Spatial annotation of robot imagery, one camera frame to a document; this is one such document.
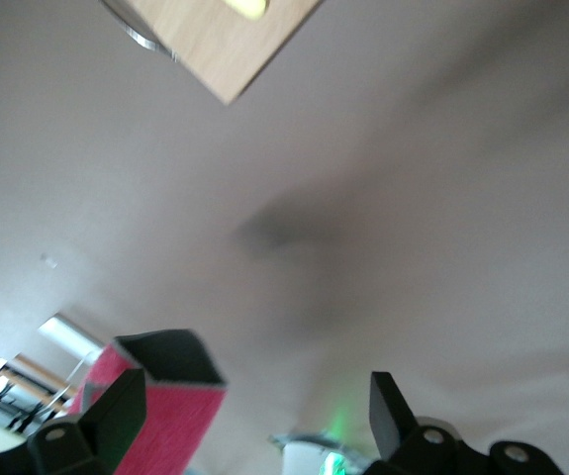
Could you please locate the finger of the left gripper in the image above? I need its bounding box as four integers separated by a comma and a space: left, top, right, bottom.
114, 328, 227, 387

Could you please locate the yellow knife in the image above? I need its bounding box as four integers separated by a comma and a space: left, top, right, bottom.
223, 0, 271, 21

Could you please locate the red cloth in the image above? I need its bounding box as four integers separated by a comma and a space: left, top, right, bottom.
65, 342, 230, 475

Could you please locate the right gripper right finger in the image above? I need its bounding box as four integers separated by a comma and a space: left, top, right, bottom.
368, 370, 562, 475

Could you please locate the metal board handle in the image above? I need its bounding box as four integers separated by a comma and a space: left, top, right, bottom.
99, 0, 179, 61

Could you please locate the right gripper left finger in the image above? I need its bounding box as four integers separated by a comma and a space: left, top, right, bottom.
26, 368, 147, 475

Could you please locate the wooden cutting board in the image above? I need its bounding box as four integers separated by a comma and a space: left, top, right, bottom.
98, 0, 326, 106

